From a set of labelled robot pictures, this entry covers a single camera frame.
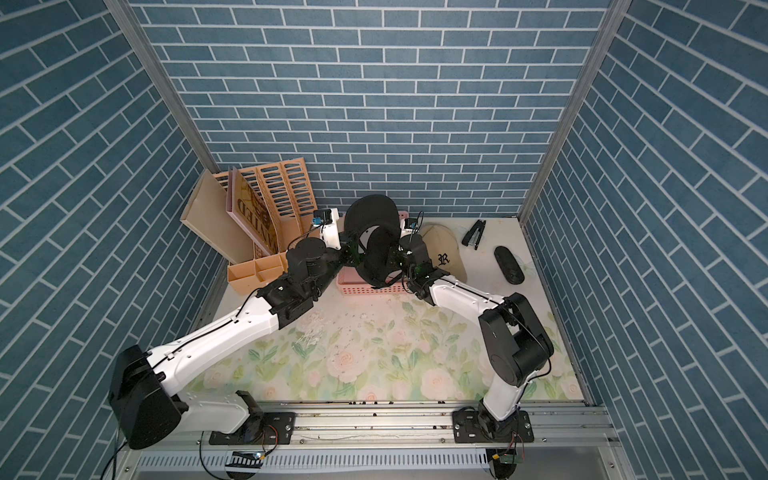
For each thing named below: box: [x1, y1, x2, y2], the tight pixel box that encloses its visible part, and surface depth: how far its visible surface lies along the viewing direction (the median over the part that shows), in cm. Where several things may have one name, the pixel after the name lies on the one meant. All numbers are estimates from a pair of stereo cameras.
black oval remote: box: [494, 245, 525, 285], surface depth 107 cm
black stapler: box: [461, 219, 486, 251], surface depth 117 cm
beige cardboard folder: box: [180, 169, 254, 265], surface depth 89 cm
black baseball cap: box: [344, 194, 403, 289], surface depth 78 cm
